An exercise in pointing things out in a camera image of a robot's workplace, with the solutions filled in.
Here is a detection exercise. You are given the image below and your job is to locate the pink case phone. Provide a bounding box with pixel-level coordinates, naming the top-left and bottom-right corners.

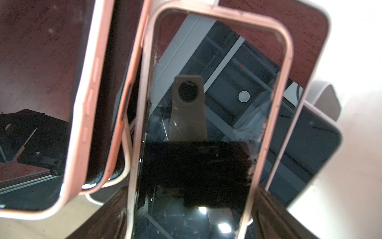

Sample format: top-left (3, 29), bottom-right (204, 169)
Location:
top-left (1, 1), bottom-right (114, 220)
top-left (126, 1), bottom-right (293, 239)

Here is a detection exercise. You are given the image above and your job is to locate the white case phone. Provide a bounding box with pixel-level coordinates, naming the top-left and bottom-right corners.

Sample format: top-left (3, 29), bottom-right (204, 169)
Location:
top-left (219, 1), bottom-right (342, 207)

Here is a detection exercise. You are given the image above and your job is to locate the white plastic storage box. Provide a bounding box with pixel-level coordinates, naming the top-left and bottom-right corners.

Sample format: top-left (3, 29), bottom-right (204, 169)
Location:
top-left (0, 0), bottom-right (382, 239)

